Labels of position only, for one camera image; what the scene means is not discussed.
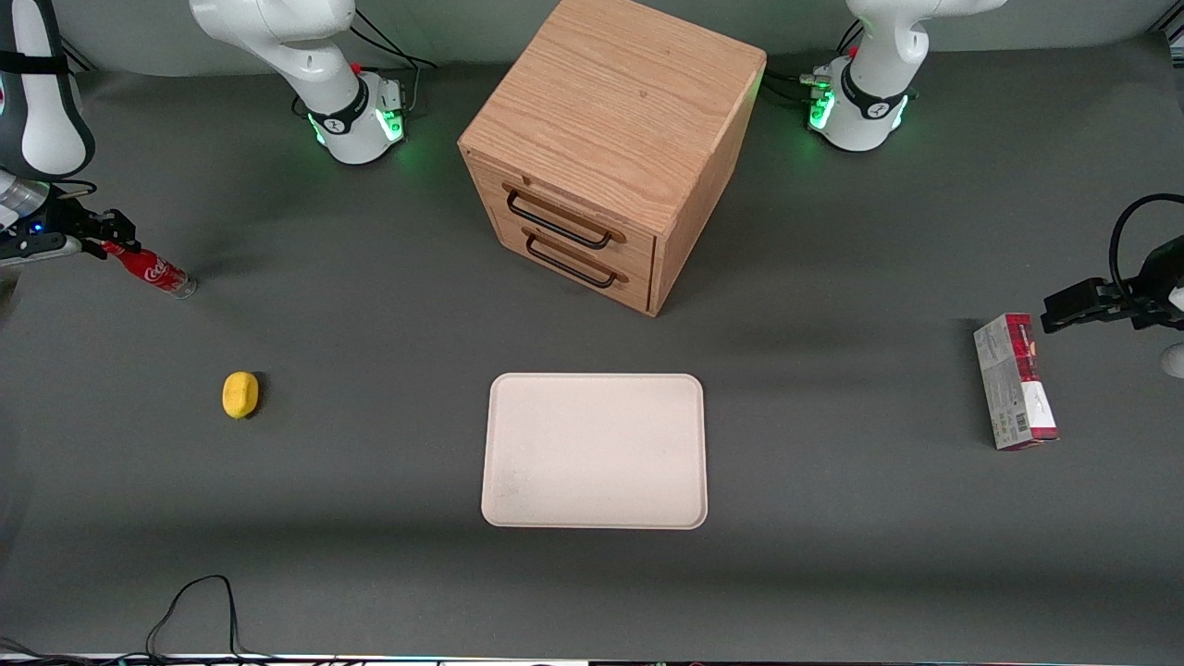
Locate white rectangular tray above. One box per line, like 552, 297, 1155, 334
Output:
481, 372, 709, 531

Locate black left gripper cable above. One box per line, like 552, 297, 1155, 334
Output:
1107, 192, 1184, 299

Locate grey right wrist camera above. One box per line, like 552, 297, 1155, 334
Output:
0, 233, 86, 270

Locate black arm base cables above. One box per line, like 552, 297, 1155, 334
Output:
762, 17, 861, 110
292, 7, 438, 119

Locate thin black looped cable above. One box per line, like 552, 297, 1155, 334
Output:
145, 574, 278, 663

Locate yellow lemon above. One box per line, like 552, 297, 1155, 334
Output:
222, 371, 263, 420

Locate black drawer handle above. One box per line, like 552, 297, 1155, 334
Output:
503, 183, 628, 252
522, 228, 631, 290

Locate black left arm base cables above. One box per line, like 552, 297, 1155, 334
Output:
762, 17, 861, 110

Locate red plaid carton box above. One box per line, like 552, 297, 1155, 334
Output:
973, 313, 1060, 451

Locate wooden drawer cabinet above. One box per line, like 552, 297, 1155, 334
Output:
457, 0, 768, 318

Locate small red coke bottle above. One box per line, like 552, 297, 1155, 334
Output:
101, 239, 199, 300

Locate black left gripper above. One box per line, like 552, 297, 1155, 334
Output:
1042, 235, 1184, 335

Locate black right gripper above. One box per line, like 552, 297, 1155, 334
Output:
0, 202, 141, 262

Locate black right arm base cables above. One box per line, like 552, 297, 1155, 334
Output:
292, 7, 438, 119

